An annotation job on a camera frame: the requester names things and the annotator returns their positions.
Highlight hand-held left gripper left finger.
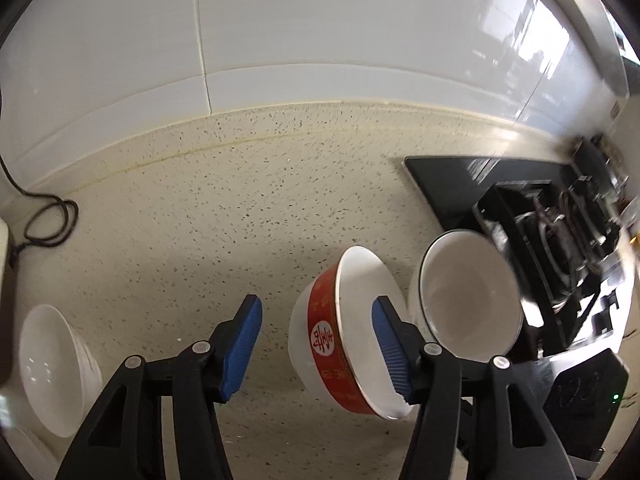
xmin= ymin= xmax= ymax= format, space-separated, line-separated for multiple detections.
xmin=55 ymin=294 xmax=263 ymax=480

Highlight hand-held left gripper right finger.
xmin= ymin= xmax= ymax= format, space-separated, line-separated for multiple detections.
xmin=371 ymin=296 xmax=576 ymax=480

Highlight red banded white bowl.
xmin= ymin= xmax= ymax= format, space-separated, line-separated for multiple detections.
xmin=288 ymin=245 xmax=418 ymax=421

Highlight black gas stove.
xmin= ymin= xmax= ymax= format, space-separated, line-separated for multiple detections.
xmin=404 ymin=132 xmax=631 ymax=361

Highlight deep white dish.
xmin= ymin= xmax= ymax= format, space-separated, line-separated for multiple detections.
xmin=19 ymin=304 xmax=104 ymax=438

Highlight white rice cooker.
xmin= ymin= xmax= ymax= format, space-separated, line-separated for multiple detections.
xmin=0 ymin=217 xmax=16 ymax=386

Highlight stainless steel panel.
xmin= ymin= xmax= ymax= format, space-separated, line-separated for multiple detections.
xmin=545 ymin=0 xmax=633 ymax=106

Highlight black power cable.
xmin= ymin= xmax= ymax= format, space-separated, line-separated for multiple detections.
xmin=0 ymin=85 xmax=79 ymax=266

